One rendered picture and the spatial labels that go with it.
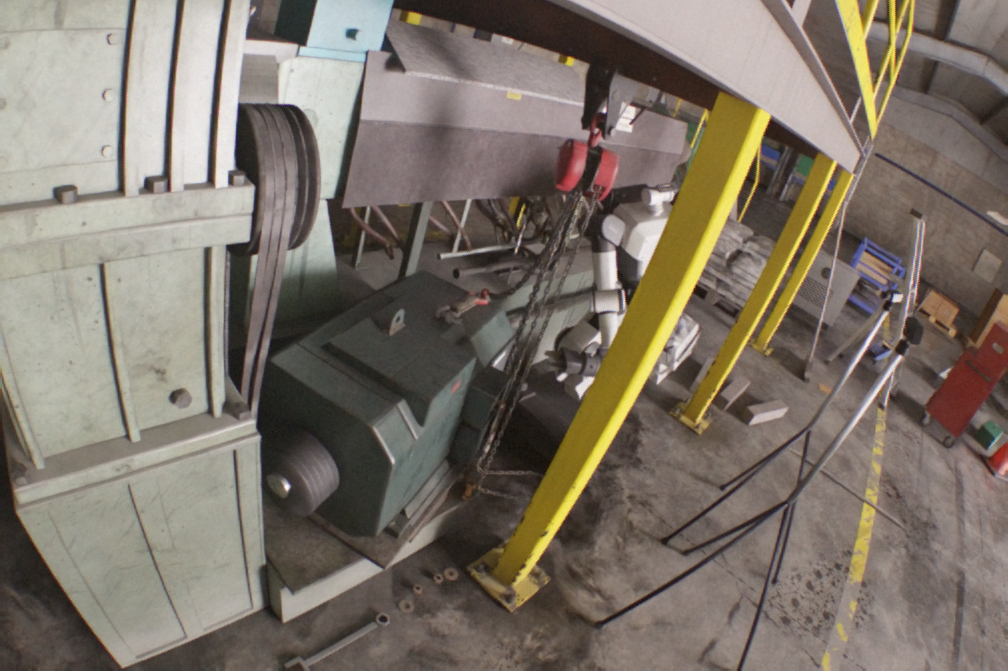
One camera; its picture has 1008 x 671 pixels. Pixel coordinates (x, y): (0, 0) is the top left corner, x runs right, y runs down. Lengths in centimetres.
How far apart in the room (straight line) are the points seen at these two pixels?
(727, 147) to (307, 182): 80
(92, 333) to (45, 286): 12
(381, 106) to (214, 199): 84
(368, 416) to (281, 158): 58
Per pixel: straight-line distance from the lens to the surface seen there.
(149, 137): 81
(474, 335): 151
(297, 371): 125
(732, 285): 504
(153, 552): 130
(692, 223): 114
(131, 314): 92
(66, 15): 80
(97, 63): 79
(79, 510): 114
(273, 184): 88
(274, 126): 92
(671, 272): 117
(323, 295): 181
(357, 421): 116
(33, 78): 79
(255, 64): 132
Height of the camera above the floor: 164
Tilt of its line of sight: 27 degrees down
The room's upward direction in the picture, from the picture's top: 19 degrees clockwise
